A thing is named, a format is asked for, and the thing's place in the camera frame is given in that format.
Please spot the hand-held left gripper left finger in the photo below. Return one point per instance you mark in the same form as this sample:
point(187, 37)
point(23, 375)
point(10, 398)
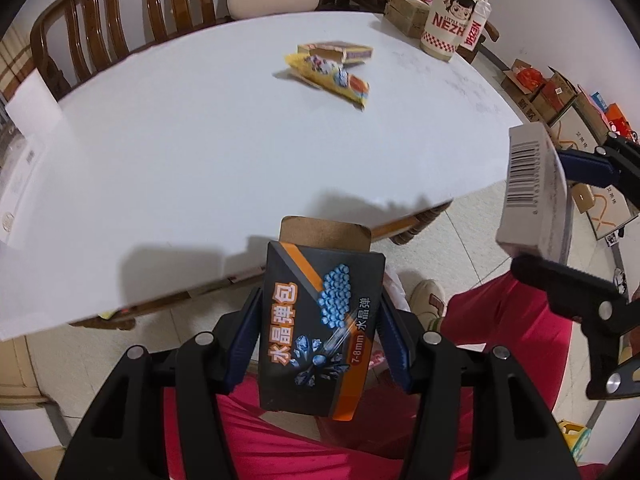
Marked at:
point(245, 340)

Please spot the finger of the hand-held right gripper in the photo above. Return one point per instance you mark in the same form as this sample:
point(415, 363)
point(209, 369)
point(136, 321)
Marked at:
point(582, 165)
point(575, 290)

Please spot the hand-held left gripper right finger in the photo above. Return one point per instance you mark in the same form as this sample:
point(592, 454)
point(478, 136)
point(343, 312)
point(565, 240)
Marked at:
point(395, 345)

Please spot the black orange cardboard box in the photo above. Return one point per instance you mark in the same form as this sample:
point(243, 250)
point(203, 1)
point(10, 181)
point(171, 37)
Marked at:
point(310, 320)

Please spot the white blue medicine box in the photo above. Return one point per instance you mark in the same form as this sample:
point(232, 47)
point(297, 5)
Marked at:
point(530, 210)

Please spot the large printed cardboard box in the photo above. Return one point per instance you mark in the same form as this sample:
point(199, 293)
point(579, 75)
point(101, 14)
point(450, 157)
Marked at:
point(582, 130)

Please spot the person's right shoe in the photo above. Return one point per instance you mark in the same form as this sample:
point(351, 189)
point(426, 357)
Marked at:
point(425, 302)

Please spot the red pants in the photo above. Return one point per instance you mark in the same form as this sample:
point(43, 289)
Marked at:
point(500, 310)

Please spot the cardboard box with red bag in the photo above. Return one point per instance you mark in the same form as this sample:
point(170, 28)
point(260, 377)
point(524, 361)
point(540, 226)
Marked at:
point(525, 80)

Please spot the yellow flat item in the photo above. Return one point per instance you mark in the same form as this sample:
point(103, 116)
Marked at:
point(109, 315)

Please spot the yellow teal box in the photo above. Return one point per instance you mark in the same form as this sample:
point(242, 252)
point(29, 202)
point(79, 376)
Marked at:
point(577, 440)

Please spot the white bottle with red label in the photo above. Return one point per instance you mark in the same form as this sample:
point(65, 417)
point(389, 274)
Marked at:
point(476, 30)

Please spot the cream cartoon print bucket cup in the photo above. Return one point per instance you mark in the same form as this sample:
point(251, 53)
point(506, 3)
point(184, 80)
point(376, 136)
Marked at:
point(450, 15)

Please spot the small cardboard box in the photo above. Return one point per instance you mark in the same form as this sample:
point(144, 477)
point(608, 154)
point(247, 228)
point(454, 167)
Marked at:
point(407, 10)

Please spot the yellow snack wrapper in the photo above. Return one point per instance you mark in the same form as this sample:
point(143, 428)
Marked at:
point(330, 77)

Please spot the long white box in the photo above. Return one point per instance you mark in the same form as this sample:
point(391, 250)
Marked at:
point(17, 185)

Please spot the white paper towel roll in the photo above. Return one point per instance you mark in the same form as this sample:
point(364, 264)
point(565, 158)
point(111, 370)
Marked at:
point(32, 102)

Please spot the brown wooden bench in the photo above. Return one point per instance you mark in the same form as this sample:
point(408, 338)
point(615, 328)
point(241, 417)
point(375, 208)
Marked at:
point(100, 35)

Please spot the beige curtain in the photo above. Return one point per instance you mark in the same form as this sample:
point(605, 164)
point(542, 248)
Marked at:
point(15, 70)

